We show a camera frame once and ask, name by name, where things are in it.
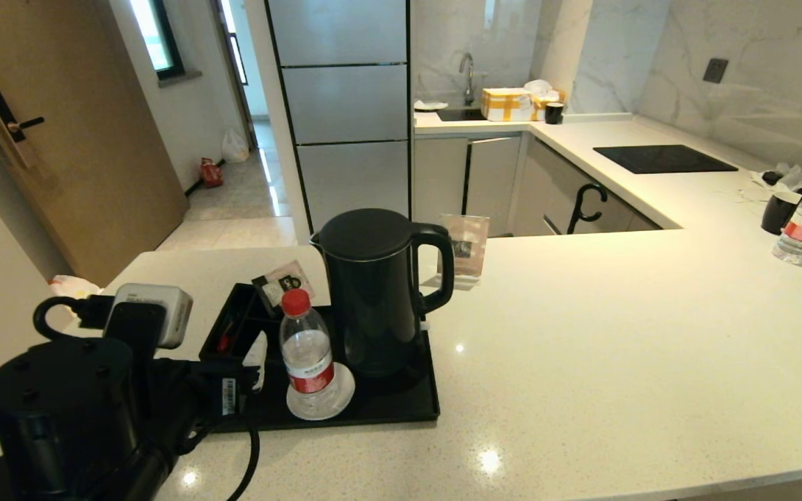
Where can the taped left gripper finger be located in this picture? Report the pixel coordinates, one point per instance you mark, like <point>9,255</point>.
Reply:
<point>256,358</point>

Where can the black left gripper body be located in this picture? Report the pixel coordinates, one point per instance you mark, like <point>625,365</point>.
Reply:
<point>209,396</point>

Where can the pink tea sachet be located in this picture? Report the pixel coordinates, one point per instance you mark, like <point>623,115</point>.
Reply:
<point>282,282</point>

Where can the black electric kettle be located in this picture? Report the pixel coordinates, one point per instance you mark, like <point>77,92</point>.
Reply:
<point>373,292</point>

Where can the small black cup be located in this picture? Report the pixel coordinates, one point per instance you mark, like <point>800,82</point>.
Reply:
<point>554,113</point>

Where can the red sachet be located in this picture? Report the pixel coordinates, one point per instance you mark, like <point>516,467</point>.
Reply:
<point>225,339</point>

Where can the black compartment organizer box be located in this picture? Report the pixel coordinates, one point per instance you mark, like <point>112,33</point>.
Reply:
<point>234,327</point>

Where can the black rectangular serving tray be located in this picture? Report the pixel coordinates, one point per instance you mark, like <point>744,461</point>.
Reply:
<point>401,403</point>

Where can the yellow white plastic bag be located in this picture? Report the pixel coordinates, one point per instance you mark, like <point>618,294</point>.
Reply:
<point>75,285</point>

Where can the red bag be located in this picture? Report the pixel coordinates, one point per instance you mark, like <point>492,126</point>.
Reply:
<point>211,172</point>

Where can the acrylic WiFi QR sign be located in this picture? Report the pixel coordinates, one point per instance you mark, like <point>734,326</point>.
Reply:
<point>470,243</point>

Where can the silver refrigerator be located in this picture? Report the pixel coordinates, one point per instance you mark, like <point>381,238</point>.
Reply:
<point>345,104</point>

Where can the brown wooden door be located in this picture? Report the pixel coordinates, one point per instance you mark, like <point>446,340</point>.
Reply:
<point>95,139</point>

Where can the white sink cabinet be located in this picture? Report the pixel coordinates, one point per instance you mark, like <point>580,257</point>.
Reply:
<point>470,181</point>

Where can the white cloth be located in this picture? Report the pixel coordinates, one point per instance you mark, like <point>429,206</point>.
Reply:
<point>431,105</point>

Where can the dark sink basin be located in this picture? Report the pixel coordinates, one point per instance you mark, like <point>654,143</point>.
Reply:
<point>462,114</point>

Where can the dark framed window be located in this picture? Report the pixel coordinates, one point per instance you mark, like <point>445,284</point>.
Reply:
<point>157,35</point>

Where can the chrome faucet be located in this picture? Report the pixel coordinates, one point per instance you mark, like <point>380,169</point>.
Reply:
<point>468,76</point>

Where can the grey counter base cabinets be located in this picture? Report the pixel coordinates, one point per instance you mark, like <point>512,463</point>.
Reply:
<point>568,188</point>

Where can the yellow striped white box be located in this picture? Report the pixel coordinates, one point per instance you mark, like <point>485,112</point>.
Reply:
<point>507,104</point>

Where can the white crumpled tissue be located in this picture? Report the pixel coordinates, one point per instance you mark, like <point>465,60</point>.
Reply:
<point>539,88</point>

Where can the black induction cooktop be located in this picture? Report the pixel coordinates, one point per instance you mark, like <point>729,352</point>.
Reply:
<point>662,159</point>

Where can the black mug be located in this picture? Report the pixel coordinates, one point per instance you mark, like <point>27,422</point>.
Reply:
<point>779,214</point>

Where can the crumpled clear plastic wrapper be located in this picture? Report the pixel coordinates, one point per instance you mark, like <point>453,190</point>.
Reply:
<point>784,177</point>

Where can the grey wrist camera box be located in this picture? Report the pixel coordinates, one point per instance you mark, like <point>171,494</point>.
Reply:
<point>157,313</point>

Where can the grey wall socket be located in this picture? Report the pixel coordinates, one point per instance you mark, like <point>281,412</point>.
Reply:
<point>715,71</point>

